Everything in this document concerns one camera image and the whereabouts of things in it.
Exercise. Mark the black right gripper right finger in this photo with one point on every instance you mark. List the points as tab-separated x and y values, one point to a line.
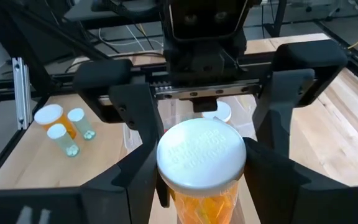
278	193

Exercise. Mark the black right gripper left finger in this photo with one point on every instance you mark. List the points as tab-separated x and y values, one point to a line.
120	193

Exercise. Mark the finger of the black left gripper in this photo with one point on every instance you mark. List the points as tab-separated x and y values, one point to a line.
129	102
291	90

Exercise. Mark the orange pill bottle white cap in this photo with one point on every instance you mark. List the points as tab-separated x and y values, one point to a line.
200	155
222	112
48	114

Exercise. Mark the clear plastic bin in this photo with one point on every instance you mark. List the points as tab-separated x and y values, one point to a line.
176	113

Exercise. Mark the small green bottle white cap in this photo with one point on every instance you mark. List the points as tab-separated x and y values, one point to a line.
81	124
64	141

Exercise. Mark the black desk leg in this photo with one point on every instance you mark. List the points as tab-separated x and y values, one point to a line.
279	18

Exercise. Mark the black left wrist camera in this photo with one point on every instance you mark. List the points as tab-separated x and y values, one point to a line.
204	18

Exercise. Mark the silver aluminium post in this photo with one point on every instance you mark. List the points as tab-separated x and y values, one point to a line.
22	93

